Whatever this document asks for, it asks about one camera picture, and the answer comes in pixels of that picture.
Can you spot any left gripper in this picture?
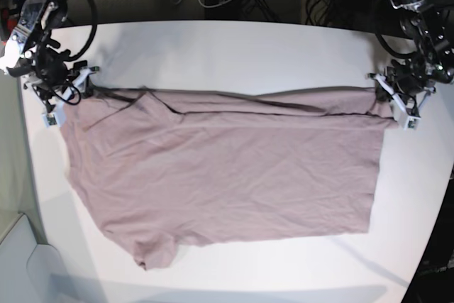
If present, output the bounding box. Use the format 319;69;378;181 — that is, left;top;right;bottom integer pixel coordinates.
375;63;436;103

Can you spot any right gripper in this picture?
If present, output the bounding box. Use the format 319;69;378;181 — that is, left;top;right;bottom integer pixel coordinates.
33;56;94;103

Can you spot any mauve t-shirt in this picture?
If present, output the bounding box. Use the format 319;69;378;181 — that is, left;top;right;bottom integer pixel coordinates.
61;88;395;270

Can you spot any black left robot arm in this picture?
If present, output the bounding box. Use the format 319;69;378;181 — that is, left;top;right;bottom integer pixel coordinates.
372;0;453;99

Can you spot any red and black clamp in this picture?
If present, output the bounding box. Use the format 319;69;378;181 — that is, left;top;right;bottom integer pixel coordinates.
1;0;20;45

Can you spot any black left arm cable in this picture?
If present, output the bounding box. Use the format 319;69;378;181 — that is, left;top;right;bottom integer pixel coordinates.
375;31;423;61

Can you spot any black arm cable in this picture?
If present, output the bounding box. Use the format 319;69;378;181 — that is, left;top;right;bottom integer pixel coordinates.
375;31;423;61
67;0;99;62

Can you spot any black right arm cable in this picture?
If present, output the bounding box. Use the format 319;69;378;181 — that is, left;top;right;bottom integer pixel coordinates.
67;0;99;62

